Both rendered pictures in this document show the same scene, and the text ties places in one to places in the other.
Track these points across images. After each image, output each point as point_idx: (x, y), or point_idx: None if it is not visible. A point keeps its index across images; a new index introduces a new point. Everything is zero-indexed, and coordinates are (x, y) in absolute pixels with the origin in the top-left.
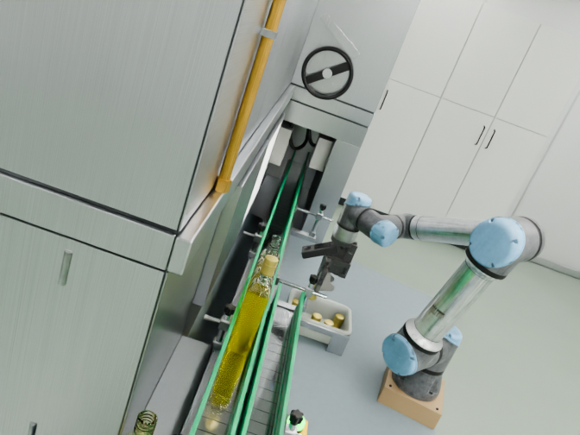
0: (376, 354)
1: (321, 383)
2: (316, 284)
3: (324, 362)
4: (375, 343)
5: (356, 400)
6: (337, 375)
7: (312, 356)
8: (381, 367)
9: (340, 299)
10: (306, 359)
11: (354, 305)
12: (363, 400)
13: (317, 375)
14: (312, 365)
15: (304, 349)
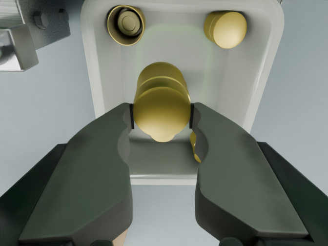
0: (163, 191)
1: (4, 109)
2: (91, 131)
3: (74, 114)
4: (194, 191)
5: (18, 163)
6: (57, 136)
7: (78, 90)
8: (133, 195)
9: (323, 142)
10: (56, 77)
11: (305, 165)
12: (26, 172)
13: (23, 100)
14: (46, 91)
15: (86, 69)
